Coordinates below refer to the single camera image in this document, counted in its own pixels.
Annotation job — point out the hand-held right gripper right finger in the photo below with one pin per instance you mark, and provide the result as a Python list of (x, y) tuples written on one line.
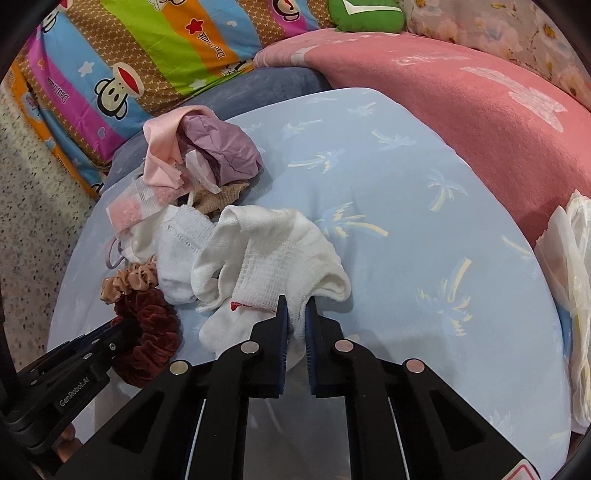
[(312, 355)]

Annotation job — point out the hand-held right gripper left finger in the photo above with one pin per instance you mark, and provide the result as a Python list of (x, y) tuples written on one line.
[(280, 350)]

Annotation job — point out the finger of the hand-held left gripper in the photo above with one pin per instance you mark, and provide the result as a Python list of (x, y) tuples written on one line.
[(108, 334)]

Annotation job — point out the maroon velvet scrunchie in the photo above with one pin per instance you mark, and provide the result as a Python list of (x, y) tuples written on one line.
[(157, 332)]

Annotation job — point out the white sock with red mark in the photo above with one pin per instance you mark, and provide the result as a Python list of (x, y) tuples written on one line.
[(277, 263), (180, 249)]

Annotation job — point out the pink clothes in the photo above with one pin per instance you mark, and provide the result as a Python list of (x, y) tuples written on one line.
[(221, 147)]

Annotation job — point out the white plastic-lined basket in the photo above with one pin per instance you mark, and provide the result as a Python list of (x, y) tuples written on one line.
[(577, 277)]

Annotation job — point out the person's left hand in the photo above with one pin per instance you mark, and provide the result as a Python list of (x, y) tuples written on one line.
[(70, 441)]

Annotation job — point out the beige satin scrunchie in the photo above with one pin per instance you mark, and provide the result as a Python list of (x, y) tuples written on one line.
[(134, 277)]

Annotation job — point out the clear packet of pink beads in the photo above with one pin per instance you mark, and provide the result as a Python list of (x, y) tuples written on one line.
[(127, 212)]

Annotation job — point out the beige stocking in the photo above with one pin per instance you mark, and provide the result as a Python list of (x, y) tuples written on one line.
[(221, 196)]

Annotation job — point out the torn white wrapper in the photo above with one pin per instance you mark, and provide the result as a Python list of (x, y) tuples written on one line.
[(201, 170)]

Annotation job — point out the pink cloth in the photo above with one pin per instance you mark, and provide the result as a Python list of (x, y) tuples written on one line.
[(159, 152)]

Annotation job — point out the dark blue cushion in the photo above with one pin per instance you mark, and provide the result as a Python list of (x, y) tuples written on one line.
[(277, 81)]

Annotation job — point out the colourful monkey print quilt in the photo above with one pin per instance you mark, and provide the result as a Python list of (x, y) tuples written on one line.
[(138, 55)]

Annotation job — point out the pink fleece blanket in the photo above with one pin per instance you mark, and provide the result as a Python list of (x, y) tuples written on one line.
[(461, 115)]

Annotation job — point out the green plush cushion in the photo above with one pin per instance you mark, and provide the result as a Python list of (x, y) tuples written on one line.
[(364, 18)]

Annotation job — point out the floral grey quilt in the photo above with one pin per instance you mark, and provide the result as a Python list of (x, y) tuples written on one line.
[(498, 27)]

